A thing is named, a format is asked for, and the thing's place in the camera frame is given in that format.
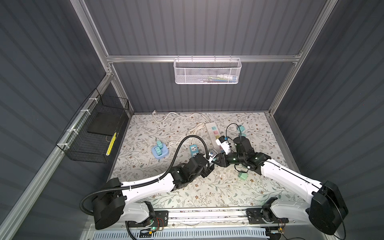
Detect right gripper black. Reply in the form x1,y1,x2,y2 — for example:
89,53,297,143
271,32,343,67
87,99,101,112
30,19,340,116
213,150,245,167

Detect teal power strip with USB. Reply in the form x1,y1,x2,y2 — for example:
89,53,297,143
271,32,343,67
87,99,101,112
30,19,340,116
190,145,200,157

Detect green charger cube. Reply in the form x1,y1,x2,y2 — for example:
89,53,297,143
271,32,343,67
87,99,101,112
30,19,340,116
238,173,248,181

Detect light blue square power socket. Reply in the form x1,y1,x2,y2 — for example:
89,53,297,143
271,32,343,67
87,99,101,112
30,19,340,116
151,145,169,160

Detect white multicolour power strip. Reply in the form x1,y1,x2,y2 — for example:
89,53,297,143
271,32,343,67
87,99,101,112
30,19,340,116
205,122,222,153

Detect teal charger cube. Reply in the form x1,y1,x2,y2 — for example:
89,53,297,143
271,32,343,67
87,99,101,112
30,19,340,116
157,141,163,149
155,148,162,156
237,125,245,133

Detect teal charger cube front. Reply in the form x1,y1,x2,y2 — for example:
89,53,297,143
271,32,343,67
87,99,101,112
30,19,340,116
155,148,162,156

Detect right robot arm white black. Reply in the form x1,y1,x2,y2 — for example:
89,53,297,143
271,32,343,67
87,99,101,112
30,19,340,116
210,136,349,235

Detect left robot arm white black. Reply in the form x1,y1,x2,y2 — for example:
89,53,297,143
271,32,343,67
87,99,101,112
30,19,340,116
91,154,215,230

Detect teal charger cube top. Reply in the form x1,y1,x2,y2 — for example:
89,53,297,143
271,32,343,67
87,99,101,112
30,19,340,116
237,125,245,133

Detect items in white basket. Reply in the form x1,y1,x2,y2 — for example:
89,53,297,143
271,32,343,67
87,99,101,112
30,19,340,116
199,74,239,84

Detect yellow striped item in basket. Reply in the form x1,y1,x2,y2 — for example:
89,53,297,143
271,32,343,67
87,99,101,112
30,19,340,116
106,132,118,156

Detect black pad in basket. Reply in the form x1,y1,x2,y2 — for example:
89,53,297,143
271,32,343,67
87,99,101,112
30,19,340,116
87,113,121,137

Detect white coiled power cable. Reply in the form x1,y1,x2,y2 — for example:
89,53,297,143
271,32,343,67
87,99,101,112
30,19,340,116
184,121,205,136

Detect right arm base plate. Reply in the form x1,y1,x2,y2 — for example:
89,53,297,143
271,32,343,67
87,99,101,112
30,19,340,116
246,208,289,224

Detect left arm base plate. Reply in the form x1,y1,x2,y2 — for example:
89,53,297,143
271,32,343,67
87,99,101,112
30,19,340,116
129,211,169,228

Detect long white cable at back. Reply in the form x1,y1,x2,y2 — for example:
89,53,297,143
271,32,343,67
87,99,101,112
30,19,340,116
151,110,211,124

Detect white slotted cable duct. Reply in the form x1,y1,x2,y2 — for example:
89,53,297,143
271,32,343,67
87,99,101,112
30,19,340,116
91,227,271,240

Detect white wire mesh basket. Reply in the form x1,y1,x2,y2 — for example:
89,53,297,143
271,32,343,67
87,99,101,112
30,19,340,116
173,57,242,85

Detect black wire mesh basket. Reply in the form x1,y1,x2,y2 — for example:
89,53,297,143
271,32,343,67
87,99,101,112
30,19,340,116
57,89,130,164

